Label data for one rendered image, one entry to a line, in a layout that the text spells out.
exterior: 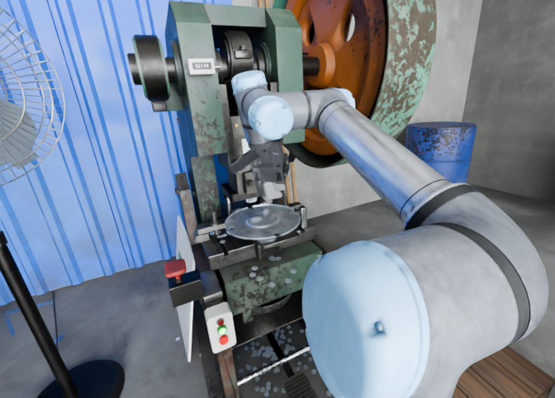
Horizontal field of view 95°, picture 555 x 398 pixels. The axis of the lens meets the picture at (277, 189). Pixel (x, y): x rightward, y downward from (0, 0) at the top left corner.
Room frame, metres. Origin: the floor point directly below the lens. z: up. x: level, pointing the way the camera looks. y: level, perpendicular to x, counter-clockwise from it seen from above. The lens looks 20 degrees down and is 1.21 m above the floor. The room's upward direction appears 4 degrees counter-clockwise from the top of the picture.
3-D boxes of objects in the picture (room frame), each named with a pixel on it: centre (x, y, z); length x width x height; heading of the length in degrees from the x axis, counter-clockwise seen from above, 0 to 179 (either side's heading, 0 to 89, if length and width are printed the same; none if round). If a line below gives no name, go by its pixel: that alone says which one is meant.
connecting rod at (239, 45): (1.00, 0.11, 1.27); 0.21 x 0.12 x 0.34; 23
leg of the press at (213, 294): (1.03, 0.42, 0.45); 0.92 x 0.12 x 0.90; 23
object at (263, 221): (0.89, 0.06, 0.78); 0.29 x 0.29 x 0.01
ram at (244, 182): (0.96, 0.10, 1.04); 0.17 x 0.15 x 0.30; 23
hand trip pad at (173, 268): (0.66, 0.33, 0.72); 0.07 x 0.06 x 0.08; 23
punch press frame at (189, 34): (1.14, 0.17, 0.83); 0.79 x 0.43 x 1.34; 23
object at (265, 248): (0.84, 0.05, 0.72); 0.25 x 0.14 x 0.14; 23
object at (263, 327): (1.01, 0.12, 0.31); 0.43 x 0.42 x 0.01; 113
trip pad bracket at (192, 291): (0.67, 0.31, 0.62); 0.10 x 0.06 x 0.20; 113
